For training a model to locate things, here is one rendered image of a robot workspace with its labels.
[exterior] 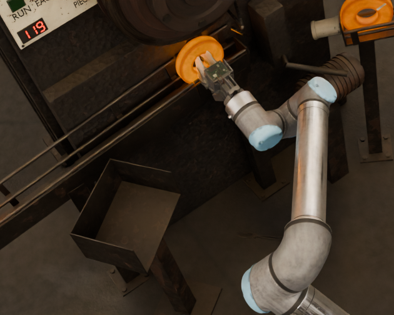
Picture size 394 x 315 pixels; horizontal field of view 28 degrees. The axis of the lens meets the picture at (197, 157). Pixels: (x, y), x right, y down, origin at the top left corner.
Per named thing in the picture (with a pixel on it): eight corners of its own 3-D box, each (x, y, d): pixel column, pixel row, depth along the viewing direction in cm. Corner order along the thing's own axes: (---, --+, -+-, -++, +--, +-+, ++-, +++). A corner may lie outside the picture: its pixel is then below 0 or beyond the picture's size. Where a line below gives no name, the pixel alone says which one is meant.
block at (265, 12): (256, 54, 262) (243, 0, 243) (276, 41, 263) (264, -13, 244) (275, 71, 255) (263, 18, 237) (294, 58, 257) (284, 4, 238)
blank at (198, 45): (167, 56, 235) (173, 62, 233) (209, 25, 236) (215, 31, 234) (185, 87, 247) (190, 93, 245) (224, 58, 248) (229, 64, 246)
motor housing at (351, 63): (307, 170, 298) (287, 77, 256) (353, 139, 301) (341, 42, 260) (328, 191, 290) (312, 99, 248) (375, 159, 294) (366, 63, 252)
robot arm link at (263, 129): (273, 150, 230) (252, 156, 223) (248, 119, 235) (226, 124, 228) (291, 129, 225) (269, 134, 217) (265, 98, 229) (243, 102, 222)
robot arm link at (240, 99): (257, 110, 233) (231, 127, 231) (248, 98, 235) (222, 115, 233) (257, 95, 225) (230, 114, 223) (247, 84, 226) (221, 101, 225)
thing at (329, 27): (314, 30, 252) (309, 17, 247) (341, 24, 249) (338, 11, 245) (314, 44, 248) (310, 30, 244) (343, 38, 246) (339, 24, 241)
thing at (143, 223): (142, 338, 273) (69, 234, 216) (172, 272, 285) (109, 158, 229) (195, 354, 265) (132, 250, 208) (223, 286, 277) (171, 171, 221)
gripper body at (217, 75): (222, 55, 230) (246, 85, 226) (224, 70, 238) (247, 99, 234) (201, 69, 229) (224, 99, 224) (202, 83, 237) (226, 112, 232)
